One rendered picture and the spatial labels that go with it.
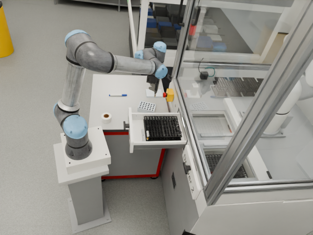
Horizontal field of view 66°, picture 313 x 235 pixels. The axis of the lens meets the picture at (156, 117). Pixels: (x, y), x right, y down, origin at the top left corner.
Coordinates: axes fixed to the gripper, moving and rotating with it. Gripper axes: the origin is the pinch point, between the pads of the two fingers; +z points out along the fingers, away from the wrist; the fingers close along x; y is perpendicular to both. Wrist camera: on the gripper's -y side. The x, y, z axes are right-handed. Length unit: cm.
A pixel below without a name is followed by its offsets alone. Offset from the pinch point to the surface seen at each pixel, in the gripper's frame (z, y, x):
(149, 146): 10.9, -4.7, 38.2
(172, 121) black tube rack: 7.5, -14.8, 16.8
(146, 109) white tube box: 17.4, 4.7, 1.1
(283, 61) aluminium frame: -74, -39, 67
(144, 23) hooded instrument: -22, 23, -50
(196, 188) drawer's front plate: 6, -34, 61
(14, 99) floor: 96, 164, -48
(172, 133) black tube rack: 7.4, -16.4, 27.2
